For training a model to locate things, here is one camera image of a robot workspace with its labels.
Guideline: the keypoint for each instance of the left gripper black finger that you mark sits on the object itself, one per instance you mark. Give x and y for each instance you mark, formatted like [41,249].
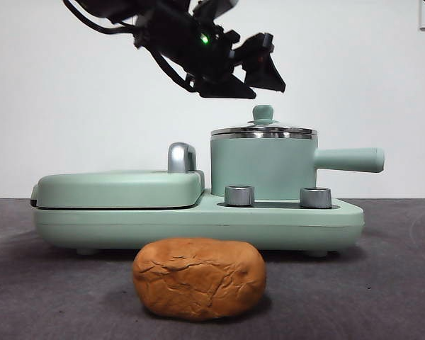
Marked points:
[226,88]
[263,67]

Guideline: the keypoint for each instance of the brown potato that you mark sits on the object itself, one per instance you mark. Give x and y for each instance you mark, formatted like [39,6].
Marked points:
[198,283]

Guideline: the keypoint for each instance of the mint green griddle cover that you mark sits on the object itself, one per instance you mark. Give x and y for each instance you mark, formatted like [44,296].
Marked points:
[110,191]

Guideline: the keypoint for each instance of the glass lid with green knob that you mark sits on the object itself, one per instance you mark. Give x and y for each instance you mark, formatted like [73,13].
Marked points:
[263,113]

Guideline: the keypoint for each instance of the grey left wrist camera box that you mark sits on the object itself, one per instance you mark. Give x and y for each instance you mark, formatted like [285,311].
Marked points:
[216,5]

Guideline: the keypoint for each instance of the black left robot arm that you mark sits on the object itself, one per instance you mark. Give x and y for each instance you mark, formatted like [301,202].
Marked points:
[177,32]

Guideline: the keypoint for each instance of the mint green breakfast maker base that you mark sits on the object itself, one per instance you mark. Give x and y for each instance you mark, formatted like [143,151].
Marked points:
[198,230]

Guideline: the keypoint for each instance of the silver control knob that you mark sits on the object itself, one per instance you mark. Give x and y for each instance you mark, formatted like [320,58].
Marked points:
[316,197]
[240,195]

